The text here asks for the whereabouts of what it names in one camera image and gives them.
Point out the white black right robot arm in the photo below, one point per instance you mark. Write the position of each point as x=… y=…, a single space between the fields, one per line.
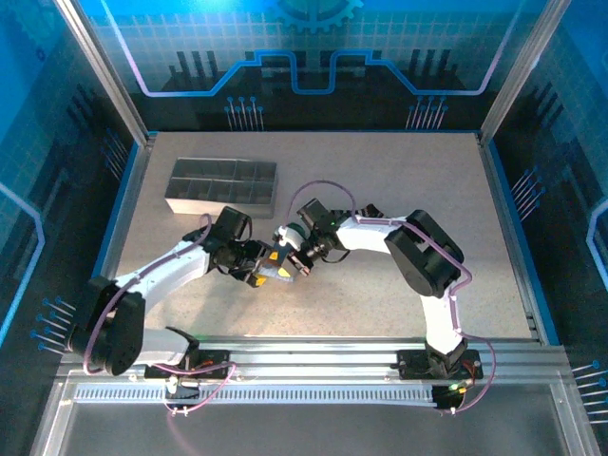
x=370 y=235

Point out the grey divided organizer box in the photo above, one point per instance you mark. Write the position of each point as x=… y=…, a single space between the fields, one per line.
x=218 y=187

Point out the wide aluminium base beam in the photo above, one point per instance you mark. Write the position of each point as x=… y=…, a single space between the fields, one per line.
x=309 y=356

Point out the small black controller box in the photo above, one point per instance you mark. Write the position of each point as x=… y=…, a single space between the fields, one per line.
x=449 y=399

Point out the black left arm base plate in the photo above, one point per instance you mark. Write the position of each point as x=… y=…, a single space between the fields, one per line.
x=214 y=356

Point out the aluminium side rail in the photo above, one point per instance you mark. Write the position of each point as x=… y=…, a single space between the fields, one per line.
x=129 y=190
x=512 y=237

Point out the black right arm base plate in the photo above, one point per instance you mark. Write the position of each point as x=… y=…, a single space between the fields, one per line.
x=411 y=363

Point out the aluminium frame post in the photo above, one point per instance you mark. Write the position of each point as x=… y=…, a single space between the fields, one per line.
x=114 y=81
x=522 y=71

